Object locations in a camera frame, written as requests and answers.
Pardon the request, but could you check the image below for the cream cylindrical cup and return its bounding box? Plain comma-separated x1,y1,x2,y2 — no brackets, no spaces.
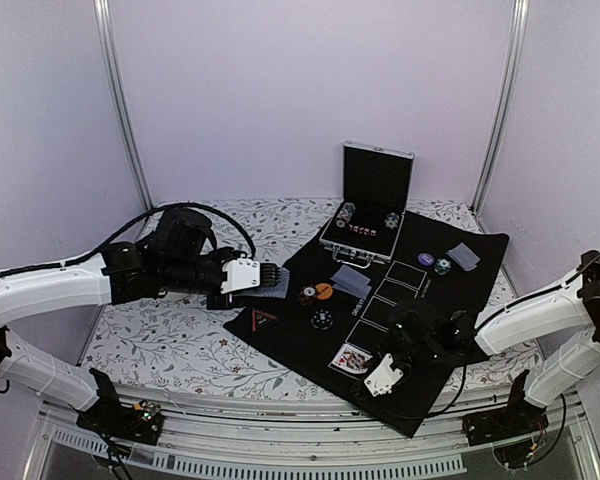
163,292,192,302

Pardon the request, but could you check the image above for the orange black chip stack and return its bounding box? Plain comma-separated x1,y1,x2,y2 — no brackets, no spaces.
298,285,317,306

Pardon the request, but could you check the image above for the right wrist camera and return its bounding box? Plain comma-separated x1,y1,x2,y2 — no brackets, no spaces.
363,353,405,397

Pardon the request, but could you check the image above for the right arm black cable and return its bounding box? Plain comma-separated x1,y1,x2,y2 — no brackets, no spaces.
354,249,600,421

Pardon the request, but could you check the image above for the left aluminium frame post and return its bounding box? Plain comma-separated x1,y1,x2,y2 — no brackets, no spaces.
93,0,154,210

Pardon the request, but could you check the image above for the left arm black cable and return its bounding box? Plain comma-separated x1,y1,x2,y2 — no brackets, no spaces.
0,203,259,281

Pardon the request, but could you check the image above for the aluminium frame post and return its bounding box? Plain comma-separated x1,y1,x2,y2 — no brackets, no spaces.
471,0,530,216
93,0,154,210

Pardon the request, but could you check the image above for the purple small blind button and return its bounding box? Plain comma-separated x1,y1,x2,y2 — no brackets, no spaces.
417,253,435,266

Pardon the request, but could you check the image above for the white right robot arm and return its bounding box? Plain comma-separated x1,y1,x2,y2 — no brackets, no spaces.
363,250,600,436

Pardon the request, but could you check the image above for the blue playing card deck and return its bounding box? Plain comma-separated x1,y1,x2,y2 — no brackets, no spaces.
238,283,289,298

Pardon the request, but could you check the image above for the orange big blind button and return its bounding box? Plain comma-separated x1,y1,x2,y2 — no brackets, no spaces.
315,283,334,300

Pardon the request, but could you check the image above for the dealt blue card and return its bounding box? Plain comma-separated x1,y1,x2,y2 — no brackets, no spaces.
331,265,370,285
446,243,480,272
333,281,371,299
454,250,480,271

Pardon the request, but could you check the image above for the black and green chip stack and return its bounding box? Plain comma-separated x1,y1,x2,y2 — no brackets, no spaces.
310,310,334,330

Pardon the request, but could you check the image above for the right aluminium frame post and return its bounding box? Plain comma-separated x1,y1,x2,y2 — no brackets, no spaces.
471,0,530,216

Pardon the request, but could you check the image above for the black poker table mat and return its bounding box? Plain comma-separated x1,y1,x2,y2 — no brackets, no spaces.
224,213,509,437

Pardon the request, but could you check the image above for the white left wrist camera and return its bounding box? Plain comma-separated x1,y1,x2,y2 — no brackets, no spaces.
220,258,261,294

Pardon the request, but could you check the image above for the front aluminium rail base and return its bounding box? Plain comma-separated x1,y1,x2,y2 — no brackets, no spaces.
25,387,600,479

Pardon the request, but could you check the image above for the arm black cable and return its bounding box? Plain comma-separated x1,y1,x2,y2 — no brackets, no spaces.
354,249,600,421
0,203,259,281

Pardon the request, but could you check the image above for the triangular all in button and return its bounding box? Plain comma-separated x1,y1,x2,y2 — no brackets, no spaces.
251,308,278,333

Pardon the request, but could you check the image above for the red dice row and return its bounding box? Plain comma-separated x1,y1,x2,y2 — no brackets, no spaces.
348,225,377,237

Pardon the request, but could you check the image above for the aluminium poker chip case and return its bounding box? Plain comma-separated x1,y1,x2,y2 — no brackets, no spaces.
319,140,415,269

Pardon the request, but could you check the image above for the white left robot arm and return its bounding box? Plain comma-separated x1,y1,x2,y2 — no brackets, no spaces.
0,208,260,434

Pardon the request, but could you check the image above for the face up queen card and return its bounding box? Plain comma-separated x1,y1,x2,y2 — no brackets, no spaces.
330,343,372,375

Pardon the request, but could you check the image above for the green blue chip stack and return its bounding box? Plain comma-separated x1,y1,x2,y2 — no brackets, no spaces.
434,258,452,275

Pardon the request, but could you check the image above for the green blue black chip row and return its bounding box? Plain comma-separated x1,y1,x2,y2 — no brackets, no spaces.
384,212,401,230

